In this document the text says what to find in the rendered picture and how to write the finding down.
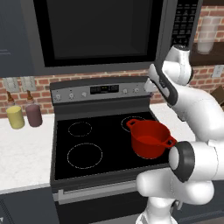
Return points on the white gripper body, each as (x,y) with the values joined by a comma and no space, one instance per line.
(150,86)

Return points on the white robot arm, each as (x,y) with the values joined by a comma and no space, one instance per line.
(201,113)

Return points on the silver stove knob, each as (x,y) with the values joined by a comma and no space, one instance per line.
(71,95)
(57,97)
(84,94)
(125,91)
(136,90)

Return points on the black and steel stove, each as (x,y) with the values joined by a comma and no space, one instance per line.
(110,145)

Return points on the brown wooden block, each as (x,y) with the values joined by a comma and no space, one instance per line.
(218,96)

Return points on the dark microwave door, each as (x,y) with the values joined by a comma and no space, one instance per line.
(102,29)

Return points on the frosted glass jar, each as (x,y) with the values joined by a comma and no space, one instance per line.
(207,33)

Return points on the maroon squeeze bottle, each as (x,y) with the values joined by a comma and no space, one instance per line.
(34,115)

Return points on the black microwave oven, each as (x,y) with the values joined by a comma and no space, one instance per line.
(38,35)

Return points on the black oven door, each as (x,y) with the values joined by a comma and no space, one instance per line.
(99,210)

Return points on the dark grey lower cupboard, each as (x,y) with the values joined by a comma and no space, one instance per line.
(29,207)
(201,213)

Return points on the dark grey cupboard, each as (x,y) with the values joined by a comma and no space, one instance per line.
(29,207)
(13,38)
(201,213)

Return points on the yellow squeeze bottle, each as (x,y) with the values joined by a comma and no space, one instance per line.
(15,116)

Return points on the dark grey upper cupboard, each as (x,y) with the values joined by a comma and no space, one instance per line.
(13,38)

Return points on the dark wooden wall shelf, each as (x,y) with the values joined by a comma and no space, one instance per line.
(210,57)
(214,2)

